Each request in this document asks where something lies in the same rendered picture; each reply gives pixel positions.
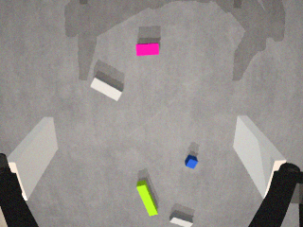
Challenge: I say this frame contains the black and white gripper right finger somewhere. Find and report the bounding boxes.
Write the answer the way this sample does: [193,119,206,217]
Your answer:
[233,115,303,227]

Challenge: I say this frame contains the magenta rectangular block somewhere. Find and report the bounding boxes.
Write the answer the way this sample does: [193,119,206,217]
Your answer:
[136,43,159,56]

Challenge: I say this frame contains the small blue cube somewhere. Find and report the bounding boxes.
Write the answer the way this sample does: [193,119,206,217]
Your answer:
[185,155,198,169]

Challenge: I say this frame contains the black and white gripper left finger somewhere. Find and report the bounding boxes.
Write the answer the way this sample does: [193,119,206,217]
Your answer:
[0,117,58,227]

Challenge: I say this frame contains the lime green rod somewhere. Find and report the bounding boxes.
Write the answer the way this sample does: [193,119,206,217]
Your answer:
[136,180,157,216]

